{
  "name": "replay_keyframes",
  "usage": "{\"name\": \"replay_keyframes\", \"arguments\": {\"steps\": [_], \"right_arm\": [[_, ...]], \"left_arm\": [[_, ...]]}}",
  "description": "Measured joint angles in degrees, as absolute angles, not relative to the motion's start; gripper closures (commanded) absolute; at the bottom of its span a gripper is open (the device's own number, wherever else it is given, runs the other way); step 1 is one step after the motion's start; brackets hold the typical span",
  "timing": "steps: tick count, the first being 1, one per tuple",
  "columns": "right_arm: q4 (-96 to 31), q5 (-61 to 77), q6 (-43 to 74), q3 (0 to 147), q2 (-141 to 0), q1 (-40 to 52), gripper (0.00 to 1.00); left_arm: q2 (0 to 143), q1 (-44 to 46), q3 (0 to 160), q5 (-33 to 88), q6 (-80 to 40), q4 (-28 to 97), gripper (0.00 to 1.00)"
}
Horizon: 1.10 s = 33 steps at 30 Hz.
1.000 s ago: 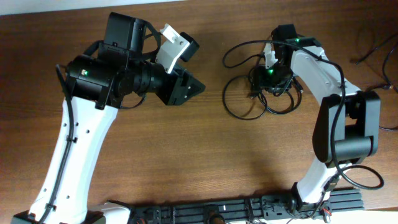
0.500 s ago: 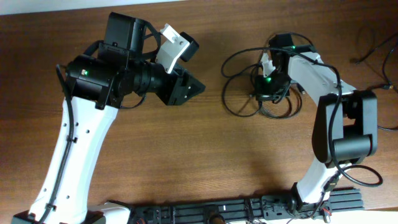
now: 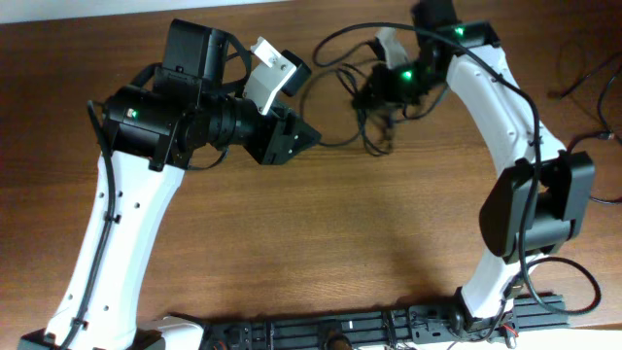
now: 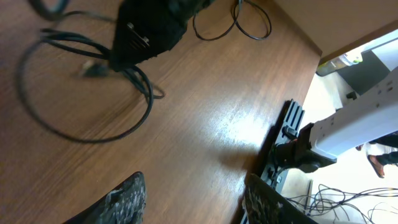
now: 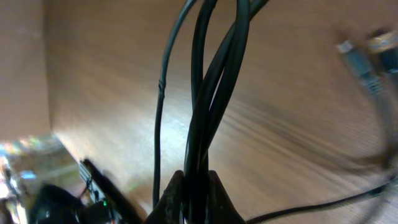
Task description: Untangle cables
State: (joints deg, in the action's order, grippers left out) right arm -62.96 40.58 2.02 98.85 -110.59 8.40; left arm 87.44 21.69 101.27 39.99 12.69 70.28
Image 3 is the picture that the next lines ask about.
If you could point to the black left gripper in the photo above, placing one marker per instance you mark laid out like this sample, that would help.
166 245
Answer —
300 142

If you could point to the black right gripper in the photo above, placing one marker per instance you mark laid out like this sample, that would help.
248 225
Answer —
375 84

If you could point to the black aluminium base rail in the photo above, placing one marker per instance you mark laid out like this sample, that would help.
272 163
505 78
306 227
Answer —
404 328

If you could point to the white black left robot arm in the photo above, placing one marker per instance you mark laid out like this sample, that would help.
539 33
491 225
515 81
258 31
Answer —
208 90

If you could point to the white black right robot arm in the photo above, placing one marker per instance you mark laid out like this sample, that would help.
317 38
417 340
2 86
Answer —
539 200

